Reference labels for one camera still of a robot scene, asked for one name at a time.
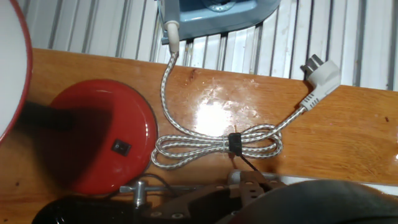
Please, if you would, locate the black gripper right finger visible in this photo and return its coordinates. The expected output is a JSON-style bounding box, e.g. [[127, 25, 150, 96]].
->
[[264, 179, 288, 194]]

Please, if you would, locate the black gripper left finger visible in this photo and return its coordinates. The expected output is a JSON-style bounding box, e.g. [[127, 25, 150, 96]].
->
[[139, 170, 269, 224]]

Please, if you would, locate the white power strip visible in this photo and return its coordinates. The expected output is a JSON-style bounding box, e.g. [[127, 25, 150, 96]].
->
[[226, 169, 398, 197]]

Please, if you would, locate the green clamp desk lamp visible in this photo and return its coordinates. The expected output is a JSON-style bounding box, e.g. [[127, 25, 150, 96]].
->
[[30, 179, 203, 224]]

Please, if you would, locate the red desk lamp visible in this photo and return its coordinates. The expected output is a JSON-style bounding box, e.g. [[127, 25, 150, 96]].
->
[[0, 0, 159, 196]]

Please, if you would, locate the light blue clothes iron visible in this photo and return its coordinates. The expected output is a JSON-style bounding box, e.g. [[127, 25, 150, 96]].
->
[[157, 0, 282, 46]]

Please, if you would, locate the braided white cord with plug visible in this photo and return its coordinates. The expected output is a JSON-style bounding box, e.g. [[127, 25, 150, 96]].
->
[[150, 20, 342, 171]]

